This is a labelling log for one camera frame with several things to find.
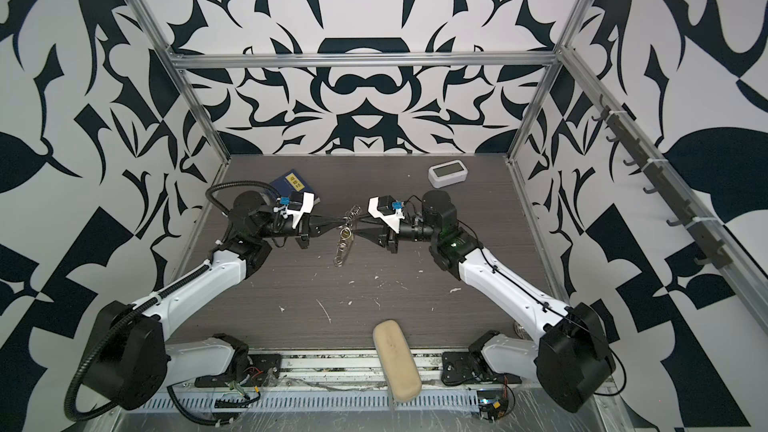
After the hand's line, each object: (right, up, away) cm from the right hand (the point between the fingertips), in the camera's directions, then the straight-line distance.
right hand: (359, 224), depth 67 cm
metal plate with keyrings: (-3, -2, -1) cm, 4 cm away
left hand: (-3, +3, 0) cm, 4 cm away
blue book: (-28, +10, +44) cm, 53 cm away
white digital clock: (+28, +13, +42) cm, 52 cm away
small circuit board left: (-31, -44, +6) cm, 54 cm away
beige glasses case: (+9, -34, +6) cm, 35 cm away
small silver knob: (+41, -30, +12) cm, 52 cm away
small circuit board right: (+31, -43, +4) cm, 53 cm away
